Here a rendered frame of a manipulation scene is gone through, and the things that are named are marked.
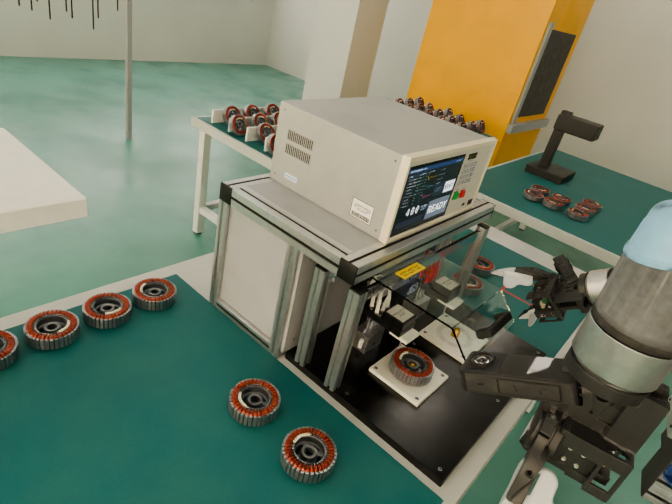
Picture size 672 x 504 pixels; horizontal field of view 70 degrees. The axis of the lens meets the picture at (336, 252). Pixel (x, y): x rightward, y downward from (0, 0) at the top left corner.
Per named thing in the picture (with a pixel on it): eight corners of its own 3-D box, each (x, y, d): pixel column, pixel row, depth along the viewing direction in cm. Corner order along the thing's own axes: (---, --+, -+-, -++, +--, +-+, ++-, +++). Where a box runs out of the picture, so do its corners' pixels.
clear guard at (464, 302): (514, 322, 111) (524, 302, 108) (467, 367, 94) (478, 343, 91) (400, 256, 127) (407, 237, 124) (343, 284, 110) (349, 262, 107)
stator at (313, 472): (344, 469, 98) (348, 457, 96) (299, 495, 91) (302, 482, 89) (313, 428, 105) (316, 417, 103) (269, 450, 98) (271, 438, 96)
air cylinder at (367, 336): (380, 343, 132) (385, 327, 129) (364, 354, 127) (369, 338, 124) (366, 333, 135) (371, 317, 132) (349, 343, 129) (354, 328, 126)
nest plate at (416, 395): (447, 379, 125) (448, 375, 125) (417, 407, 114) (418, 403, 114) (400, 347, 133) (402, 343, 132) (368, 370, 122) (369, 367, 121)
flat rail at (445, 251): (481, 237, 147) (484, 229, 146) (357, 305, 103) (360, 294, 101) (477, 236, 148) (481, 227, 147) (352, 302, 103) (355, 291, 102)
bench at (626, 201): (643, 284, 390) (695, 200, 354) (579, 389, 257) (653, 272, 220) (517, 225, 445) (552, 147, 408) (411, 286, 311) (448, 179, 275)
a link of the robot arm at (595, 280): (610, 260, 97) (625, 290, 99) (587, 263, 100) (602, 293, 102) (603, 284, 92) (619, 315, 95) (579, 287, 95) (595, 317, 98)
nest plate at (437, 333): (486, 342, 143) (487, 339, 142) (463, 364, 132) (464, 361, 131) (443, 316, 150) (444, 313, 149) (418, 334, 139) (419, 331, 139)
